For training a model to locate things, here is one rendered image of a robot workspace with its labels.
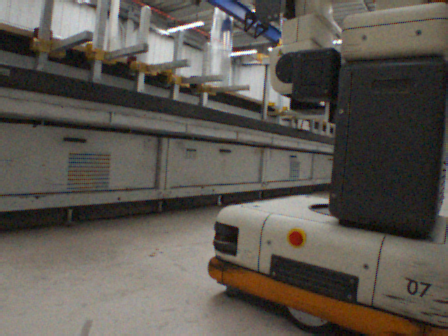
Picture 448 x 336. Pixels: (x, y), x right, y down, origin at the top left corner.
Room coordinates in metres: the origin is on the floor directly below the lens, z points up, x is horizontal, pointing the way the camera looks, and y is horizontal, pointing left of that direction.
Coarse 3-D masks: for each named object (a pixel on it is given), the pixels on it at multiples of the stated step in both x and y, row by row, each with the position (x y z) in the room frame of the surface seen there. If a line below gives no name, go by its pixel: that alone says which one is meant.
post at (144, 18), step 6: (144, 6) 1.62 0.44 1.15; (144, 12) 1.61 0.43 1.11; (150, 12) 1.64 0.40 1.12; (144, 18) 1.61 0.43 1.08; (144, 24) 1.61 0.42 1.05; (144, 30) 1.62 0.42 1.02; (144, 36) 1.62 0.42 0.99; (138, 42) 1.63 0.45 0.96; (144, 42) 1.62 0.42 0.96; (138, 54) 1.62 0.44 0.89; (144, 54) 1.63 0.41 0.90; (138, 60) 1.62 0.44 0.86; (144, 60) 1.63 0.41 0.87; (138, 72) 1.61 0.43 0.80; (138, 78) 1.61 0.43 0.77; (138, 84) 1.61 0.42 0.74
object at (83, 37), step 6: (72, 36) 1.14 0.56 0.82; (78, 36) 1.11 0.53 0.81; (84, 36) 1.08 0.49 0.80; (90, 36) 1.09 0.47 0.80; (54, 42) 1.23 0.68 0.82; (60, 42) 1.20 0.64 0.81; (66, 42) 1.16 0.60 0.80; (72, 42) 1.13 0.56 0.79; (78, 42) 1.12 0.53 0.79; (84, 42) 1.12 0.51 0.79; (54, 48) 1.23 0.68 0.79; (60, 48) 1.21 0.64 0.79; (66, 48) 1.20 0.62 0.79
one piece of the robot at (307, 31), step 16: (288, 0) 1.09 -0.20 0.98; (304, 0) 1.07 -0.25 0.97; (320, 0) 1.04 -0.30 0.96; (336, 0) 1.12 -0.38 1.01; (304, 16) 1.02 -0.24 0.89; (320, 16) 1.04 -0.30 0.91; (288, 32) 1.05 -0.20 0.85; (304, 32) 1.01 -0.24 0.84; (320, 32) 1.05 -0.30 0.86; (288, 48) 1.05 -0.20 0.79; (304, 48) 1.01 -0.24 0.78; (272, 64) 1.08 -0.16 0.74; (288, 64) 1.04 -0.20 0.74; (272, 80) 1.08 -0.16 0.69; (288, 80) 1.04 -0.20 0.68
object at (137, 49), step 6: (120, 48) 1.37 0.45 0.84; (126, 48) 1.34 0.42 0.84; (132, 48) 1.32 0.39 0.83; (138, 48) 1.29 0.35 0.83; (144, 48) 1.28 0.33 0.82; (108, 54) 1.43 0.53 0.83; (114, 54) 1.39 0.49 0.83; (120, 54) 1.37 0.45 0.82; (126, 54) 1.35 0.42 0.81; (132, 54) 1.35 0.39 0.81; (90, 60) 1.52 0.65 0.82
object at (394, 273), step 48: (240, 240) 0.89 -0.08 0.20; (288, 240) 0.80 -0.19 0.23; (336, 240) 0.73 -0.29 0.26; (384, 240) 0.68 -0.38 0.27; (432, 240) 0.67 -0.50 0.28; (240, 288) 0.88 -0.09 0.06; (288, 288) 0.79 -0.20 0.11; (336, 288) 0.71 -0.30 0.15; (384, 288) 0.65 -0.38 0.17; (432, 288) 0.59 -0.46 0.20
